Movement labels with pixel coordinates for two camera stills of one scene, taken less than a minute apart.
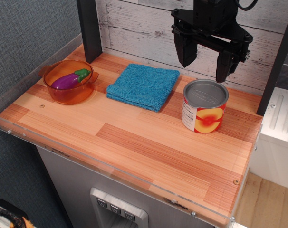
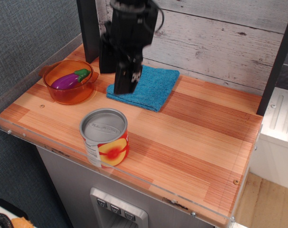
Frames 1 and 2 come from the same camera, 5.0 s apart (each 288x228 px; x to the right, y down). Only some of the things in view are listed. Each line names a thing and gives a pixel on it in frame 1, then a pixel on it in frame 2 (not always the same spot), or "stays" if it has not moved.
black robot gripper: [215, 22] -> [131, 29]
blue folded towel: [148, 87] stays
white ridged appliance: [274, 155] stays
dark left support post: [91, 37] stays
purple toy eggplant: [70, 80] stays
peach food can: [204, 105] -> [105, 132]
